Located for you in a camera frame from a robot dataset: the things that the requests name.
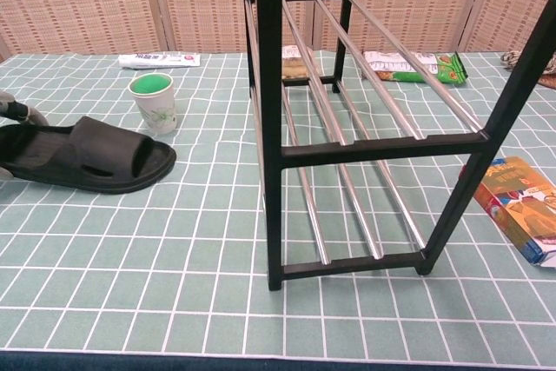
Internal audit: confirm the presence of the white floral paper cup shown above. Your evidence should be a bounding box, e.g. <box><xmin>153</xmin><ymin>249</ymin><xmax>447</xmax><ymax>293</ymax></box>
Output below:
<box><xmin>127</xmin><ymin>72</ymin><xmax>177</xmax><ymax>136</ymax></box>

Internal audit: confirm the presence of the green white snack packet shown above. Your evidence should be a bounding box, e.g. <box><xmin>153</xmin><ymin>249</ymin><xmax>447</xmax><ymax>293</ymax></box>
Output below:
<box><xmin>362</xmin><ymin>50</ymin><xmax>469</xmax><ymax>86</ymax></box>

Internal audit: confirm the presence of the yellow packet behind rack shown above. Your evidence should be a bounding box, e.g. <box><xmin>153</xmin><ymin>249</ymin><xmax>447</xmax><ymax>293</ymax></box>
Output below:
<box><xmin>281</xmin><ymin>44</ymin><xmax>323</xmax><ymax>82</ymax></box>

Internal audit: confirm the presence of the twisted rope bundle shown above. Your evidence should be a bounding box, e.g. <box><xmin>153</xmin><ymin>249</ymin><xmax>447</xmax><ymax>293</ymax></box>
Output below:
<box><xmin>500</xmin><ymin>50</ymin><xmax>556</xmax><ymax>76</ymax></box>

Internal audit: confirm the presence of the black rubber slipper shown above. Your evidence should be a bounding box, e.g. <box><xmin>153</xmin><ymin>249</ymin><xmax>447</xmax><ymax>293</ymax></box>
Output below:
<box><xmin>0</xmin><ymin>116</ymin><xmax>177</xmax><ymax>195</ymax></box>

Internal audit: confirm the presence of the black metal shoe rack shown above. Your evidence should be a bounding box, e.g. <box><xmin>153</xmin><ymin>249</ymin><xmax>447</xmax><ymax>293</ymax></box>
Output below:
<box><xmin>240</xmin><ymin>0</ymin><xmax>556</xmax><ymax>293</ymax></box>

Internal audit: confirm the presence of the white toothpaste tube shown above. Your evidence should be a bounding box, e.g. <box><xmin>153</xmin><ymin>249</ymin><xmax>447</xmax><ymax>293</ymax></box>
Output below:
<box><xmin>118</xmin><ymin>52</ymin><xmax>202</xmax><ymax>70</ymax></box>

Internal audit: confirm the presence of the woven bamboo folding screen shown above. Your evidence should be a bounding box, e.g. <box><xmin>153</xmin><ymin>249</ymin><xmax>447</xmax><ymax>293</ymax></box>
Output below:
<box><xmin>0</xmin><ymin>0</ymin><xmax>556</xmax><ymax>63</ymax></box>

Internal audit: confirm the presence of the green grid tablecloth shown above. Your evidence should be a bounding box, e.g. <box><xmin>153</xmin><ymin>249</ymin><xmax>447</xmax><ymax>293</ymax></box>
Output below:
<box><xmin>0</xmin><ymin>51</ymin><xmax>556</xmax><ymax>358</ymax></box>

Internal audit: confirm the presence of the orange snack box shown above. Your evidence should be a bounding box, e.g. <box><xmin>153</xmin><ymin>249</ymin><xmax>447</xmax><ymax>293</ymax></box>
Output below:
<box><xmin>460</xmin><ymin>156</ymin><xmax>556</xmax><ymax>268</ymax></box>

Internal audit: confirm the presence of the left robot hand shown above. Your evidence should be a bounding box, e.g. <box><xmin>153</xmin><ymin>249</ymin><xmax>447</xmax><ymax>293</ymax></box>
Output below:
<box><xmin>0</xmin><ymin>89</ymin><xmax>49</xmax><ymax>180</ymax></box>

